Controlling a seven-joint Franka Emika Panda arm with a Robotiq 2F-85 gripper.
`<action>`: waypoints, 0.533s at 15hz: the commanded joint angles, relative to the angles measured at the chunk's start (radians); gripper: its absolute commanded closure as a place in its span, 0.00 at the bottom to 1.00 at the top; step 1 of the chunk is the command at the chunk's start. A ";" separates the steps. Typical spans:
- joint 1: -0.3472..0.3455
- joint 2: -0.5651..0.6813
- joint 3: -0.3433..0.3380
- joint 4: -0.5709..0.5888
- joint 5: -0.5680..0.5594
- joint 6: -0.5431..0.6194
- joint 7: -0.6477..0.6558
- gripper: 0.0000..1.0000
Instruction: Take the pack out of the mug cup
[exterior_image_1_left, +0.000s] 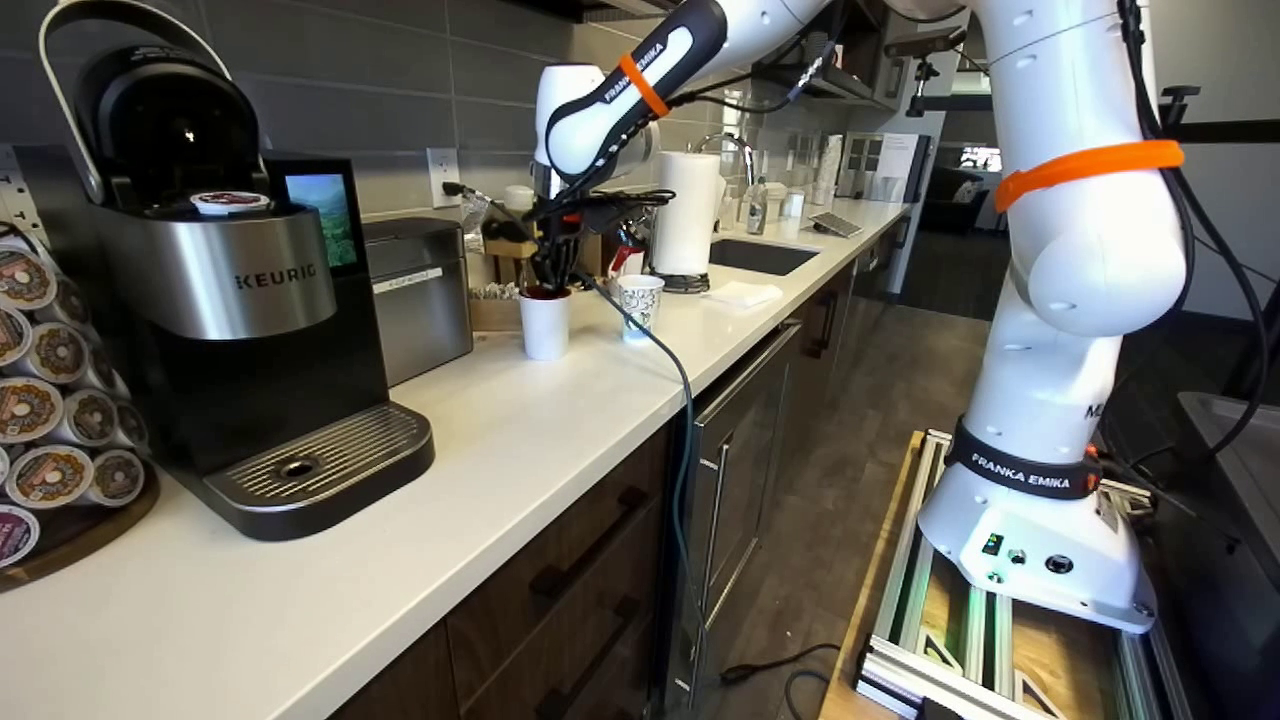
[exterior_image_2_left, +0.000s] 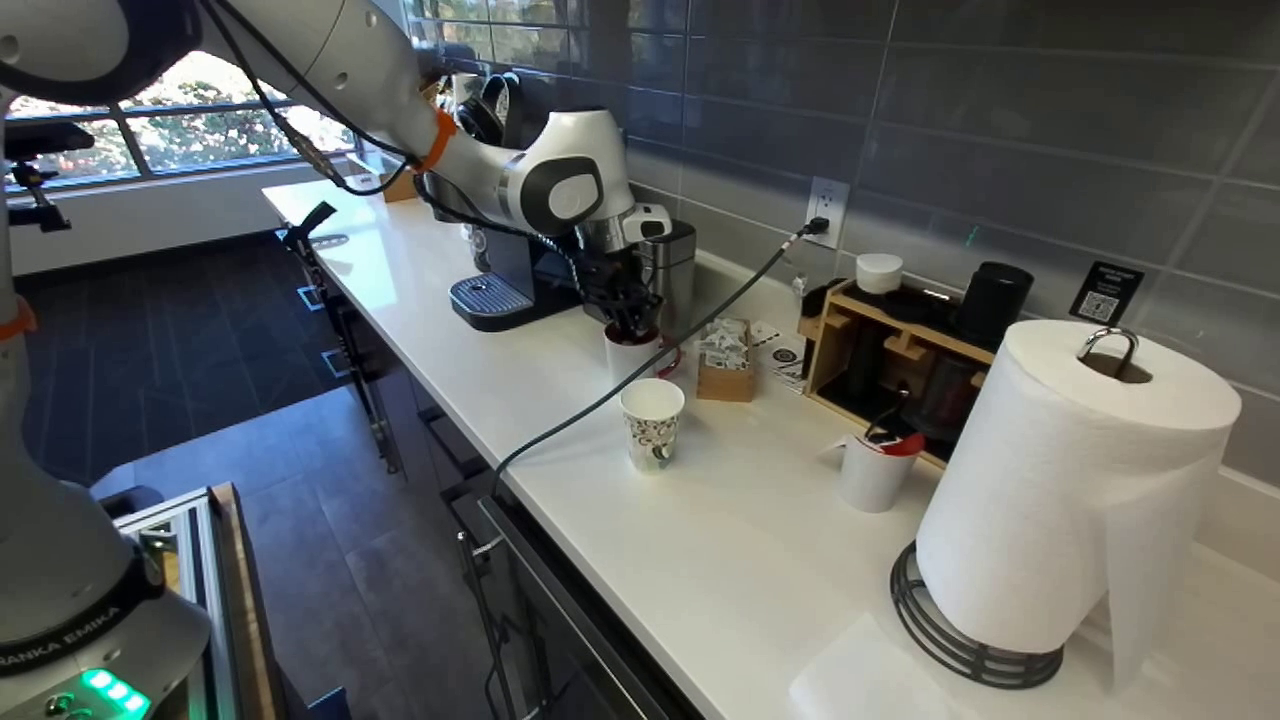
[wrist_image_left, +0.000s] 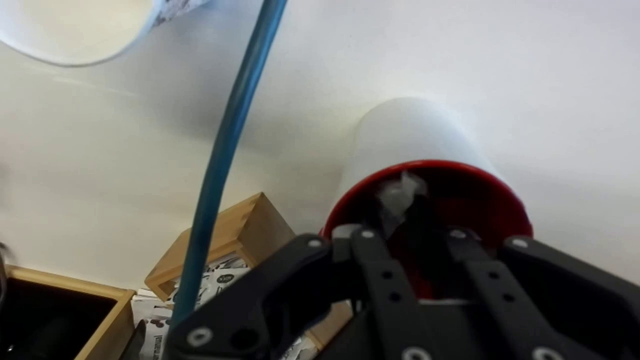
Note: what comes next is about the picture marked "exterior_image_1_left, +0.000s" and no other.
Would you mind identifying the white paper towel roll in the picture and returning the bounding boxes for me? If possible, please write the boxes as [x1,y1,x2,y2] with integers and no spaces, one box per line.
[647,148,727,278]

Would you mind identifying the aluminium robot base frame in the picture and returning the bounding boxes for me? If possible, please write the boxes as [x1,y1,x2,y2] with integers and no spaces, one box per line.
[817,423,1196,720]

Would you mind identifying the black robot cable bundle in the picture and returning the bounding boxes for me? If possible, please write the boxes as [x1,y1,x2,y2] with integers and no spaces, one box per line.
[1117,0,1280,457]

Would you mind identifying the dark counter sink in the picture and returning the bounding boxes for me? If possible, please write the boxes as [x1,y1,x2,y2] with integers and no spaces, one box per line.
[706,234,820,278]

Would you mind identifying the white cup with red item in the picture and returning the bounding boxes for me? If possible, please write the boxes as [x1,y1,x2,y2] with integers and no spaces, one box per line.
[515,284,575,365]

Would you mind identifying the black power cable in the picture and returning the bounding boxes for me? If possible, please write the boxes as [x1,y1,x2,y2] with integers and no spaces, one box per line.
[580,278,706,674]

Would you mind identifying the white wall outlet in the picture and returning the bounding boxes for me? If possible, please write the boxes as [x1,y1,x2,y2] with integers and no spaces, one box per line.
[424,144,464,213]

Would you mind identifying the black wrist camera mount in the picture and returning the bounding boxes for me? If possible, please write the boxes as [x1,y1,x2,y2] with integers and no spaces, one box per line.
[526,184,681,230]

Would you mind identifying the orange arm strap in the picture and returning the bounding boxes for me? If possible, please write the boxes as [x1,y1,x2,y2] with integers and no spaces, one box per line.
[986,134,1188,215]
[611,52,677,124]

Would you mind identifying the black silver Keurig coffee machine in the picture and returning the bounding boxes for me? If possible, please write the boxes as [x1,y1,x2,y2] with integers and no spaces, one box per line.
[34,0,441,545]

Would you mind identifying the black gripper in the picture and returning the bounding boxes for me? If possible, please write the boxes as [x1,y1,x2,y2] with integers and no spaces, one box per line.
[533,215,598,295]

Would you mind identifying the stainless steel box appliance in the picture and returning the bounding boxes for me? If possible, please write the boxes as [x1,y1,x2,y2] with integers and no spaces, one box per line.
[359,213,475,390]

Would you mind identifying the white-lidded coffee pod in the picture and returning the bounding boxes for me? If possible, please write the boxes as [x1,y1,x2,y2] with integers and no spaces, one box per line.
[182,186,281,220]

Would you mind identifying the patterned paper cup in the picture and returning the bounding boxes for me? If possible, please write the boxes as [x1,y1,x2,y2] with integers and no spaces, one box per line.
[611,269,669,350]

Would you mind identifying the white cup with red stirrers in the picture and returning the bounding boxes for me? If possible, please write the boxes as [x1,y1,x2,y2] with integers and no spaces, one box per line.
[604,241,647,284]

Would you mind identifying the black floor cable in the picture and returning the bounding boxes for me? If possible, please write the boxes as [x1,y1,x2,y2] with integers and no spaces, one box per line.
[715,640,847,720]

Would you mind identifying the wooden condiment organizer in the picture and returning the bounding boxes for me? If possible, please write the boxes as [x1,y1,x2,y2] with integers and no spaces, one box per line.
[466,220,539,295]

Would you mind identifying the coffee pod carousel rack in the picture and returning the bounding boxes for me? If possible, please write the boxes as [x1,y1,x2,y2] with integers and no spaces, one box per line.
[0,144,169,591]

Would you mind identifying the dark wooden counter cabinet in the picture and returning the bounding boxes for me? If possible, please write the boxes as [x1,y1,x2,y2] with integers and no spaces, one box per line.
[328,215,926,720]

